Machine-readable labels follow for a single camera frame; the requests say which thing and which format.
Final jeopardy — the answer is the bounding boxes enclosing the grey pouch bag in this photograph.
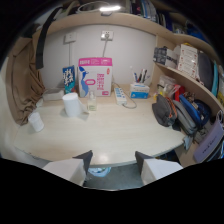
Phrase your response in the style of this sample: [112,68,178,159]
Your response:
[151,94,178,128]

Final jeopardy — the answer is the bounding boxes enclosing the white power strip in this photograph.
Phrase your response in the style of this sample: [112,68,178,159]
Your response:
[113,86,128,106]

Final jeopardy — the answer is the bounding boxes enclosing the white plastic cup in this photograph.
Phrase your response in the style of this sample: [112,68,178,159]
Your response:
[27,111,45,133]

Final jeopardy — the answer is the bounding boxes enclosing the pink and white tissue pack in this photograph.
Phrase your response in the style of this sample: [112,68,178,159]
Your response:
[77,57,114,98]

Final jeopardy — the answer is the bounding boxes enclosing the white printed boxes stack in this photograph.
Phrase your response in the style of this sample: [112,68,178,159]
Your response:
[173,43,200,80]

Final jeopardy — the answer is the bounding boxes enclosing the purple grey flat bag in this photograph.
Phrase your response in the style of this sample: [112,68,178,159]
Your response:
[193,119,224,164]

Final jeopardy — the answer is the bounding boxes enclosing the desk lamp light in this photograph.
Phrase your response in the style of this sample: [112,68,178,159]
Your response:
[98,4,122,17]

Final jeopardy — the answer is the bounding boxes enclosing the white power cable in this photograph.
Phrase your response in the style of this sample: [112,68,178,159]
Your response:
[111,82,138,110]

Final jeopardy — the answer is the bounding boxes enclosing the brown hanging cloth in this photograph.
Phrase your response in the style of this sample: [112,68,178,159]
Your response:
[5,38,46,126]

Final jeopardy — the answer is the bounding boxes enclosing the black small box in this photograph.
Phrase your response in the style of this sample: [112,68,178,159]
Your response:
[152,46,169,66]

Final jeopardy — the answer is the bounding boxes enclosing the white flat box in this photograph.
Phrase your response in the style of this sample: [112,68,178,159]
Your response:
[42,88,65,102]

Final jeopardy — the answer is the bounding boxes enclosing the pens in holder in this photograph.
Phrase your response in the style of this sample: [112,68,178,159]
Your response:
[132,68,150,84]

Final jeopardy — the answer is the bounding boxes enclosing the clear hand sanitizer bottle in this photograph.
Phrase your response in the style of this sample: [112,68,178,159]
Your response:
[86,90,98,112]

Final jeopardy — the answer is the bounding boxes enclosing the white paper towel roll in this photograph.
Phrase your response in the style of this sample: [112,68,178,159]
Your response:
[62,92,90,118]

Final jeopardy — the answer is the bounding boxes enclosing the wooden shelf unit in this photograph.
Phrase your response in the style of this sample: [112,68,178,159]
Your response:
[33,11,224,168]

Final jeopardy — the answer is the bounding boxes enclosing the white wall socket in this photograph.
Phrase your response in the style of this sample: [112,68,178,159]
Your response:
[100,30,114,42]

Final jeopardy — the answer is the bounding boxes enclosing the blue milk carton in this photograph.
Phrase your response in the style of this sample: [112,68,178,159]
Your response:
[62,65,77,95]

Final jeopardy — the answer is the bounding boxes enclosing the blue and white tissue box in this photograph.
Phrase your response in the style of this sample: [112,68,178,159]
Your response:
[129,82,151,100]

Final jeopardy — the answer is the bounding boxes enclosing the black hanging strap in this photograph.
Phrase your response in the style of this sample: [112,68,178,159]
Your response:
[35,7,64,71]

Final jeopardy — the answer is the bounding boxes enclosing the blue bag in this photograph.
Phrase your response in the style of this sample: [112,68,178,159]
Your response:
[178,94,212,128]

